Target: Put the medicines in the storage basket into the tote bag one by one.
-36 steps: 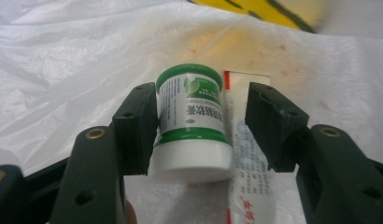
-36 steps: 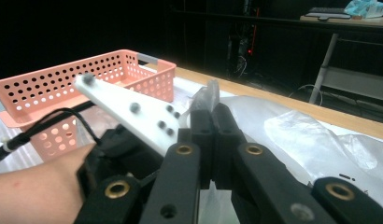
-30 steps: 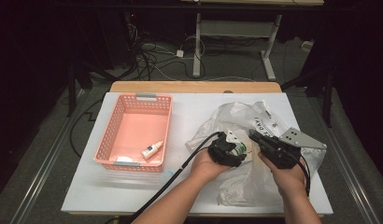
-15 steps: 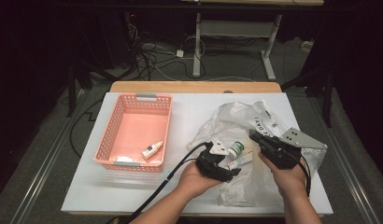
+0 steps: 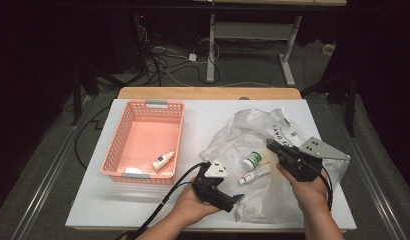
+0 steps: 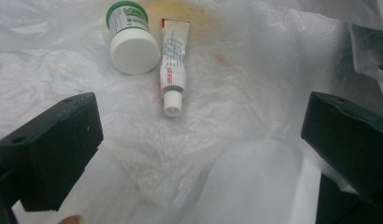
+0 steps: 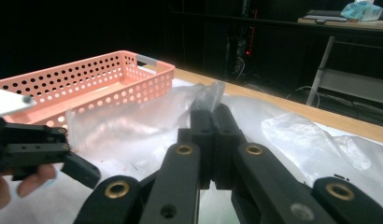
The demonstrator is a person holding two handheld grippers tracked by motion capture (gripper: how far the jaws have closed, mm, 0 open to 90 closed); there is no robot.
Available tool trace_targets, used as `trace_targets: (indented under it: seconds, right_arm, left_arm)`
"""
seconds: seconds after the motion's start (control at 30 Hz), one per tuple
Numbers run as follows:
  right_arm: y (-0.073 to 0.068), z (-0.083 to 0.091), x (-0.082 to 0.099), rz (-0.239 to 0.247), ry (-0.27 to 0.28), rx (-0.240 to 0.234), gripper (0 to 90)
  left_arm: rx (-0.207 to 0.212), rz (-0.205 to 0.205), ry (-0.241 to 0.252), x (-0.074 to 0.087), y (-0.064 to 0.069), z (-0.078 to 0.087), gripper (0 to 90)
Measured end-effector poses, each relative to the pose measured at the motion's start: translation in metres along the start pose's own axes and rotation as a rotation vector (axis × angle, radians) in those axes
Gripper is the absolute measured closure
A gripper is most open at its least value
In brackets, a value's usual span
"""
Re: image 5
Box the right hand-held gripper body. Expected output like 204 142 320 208
276 136 351 183

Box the person's left hand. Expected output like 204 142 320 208
172 181 224 228

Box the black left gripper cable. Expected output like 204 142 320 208
117 162 211 240

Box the metal floor rail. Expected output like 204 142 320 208
9 96 94 240
321 103 409 240

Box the white bottle green label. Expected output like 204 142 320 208
242 150 263 172

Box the clear plastic bag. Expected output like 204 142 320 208
199 107 351 224

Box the pink plastic basket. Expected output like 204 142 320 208
100 99 186 186

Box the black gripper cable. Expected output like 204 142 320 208
309 159 334 211
117 162 211 240

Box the tangle of floor cables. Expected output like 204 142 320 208
136 23 224 88

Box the white board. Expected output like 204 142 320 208
65 98 357 231

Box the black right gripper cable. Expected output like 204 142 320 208
309 159 334 211

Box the person's right hand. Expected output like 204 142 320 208
276 163 329 214

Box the white table frame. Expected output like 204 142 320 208
192 0 348 88

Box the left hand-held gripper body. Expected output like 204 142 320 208
192 159 236 213

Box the black floor cable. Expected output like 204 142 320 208
74 104 111 169

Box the black stand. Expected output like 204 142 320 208
71 66 127 127
301 71 357 138

